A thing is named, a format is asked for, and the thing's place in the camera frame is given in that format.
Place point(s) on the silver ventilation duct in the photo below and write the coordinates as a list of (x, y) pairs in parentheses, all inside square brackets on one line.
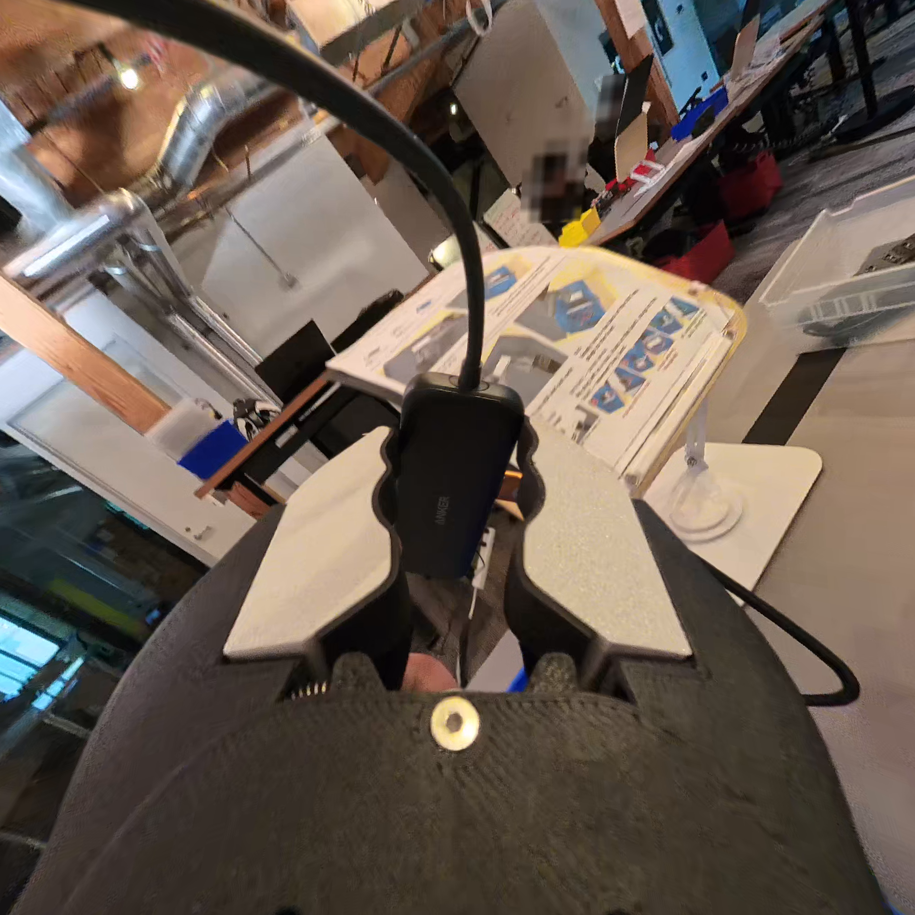
[(215, 129)]

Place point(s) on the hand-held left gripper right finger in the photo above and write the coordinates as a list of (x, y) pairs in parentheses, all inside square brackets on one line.
[(601, 572)]

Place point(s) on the small blue bin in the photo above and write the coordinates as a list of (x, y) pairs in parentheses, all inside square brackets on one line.
[(215, 451)]

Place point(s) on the clear plastic storage bin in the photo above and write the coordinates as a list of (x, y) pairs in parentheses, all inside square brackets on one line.
[(829, 286)]

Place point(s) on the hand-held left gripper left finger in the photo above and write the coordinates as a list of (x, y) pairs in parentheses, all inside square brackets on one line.
[(315, 572)]

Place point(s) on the slim dark grey hub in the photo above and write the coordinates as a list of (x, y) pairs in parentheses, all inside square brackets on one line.
[(451, 486)]

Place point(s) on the printed instruction sheet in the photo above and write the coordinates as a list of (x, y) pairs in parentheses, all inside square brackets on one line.
[(601, 343)]

